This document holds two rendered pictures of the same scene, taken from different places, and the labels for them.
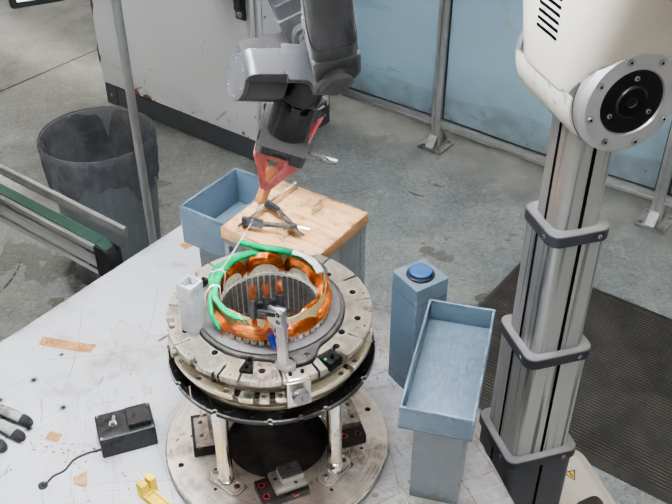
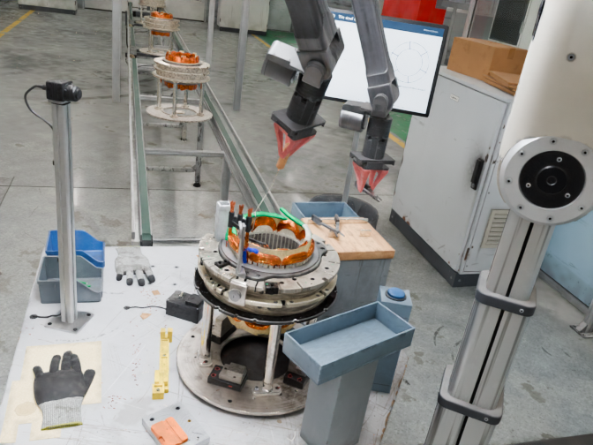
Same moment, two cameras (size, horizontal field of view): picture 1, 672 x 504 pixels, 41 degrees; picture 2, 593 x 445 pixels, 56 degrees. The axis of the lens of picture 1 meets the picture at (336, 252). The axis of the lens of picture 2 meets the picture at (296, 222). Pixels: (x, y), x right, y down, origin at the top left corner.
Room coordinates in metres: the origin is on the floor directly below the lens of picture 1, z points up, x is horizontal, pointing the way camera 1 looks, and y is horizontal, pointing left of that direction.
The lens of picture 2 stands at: (0.16, -0.57, 1.68)
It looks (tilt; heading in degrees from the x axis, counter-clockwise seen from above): 24 degrees down; 34
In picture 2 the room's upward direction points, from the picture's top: 9 degrees clockwise
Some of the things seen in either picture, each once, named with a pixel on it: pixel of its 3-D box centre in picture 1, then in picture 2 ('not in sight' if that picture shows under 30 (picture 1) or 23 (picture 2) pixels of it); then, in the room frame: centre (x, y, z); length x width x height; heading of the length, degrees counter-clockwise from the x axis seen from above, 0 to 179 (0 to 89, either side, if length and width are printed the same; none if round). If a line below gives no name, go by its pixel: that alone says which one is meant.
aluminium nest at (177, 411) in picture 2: not in sight; (175, 429); (0.77, 0.07, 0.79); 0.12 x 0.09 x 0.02; 78
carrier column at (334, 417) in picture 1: (334, 429); (272, 354); (0.98, 0.00, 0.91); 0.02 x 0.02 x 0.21
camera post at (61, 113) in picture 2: not in sight; (65, 221); (0.82, 0.54, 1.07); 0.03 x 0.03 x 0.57; 28
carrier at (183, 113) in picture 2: not in sight; (181, 88); (2.43, 1.94, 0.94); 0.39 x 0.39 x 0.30
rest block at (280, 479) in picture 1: (287, 477); (233, 372); (0.95, 0.08, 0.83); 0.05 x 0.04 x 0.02; 114
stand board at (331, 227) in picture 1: (295, 224); (345, 237); (1.35, 0.07, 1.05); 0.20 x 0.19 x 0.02; 56
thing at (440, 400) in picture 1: (443, 419); (340, 387); (0.98, -0.17, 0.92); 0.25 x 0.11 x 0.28; 165
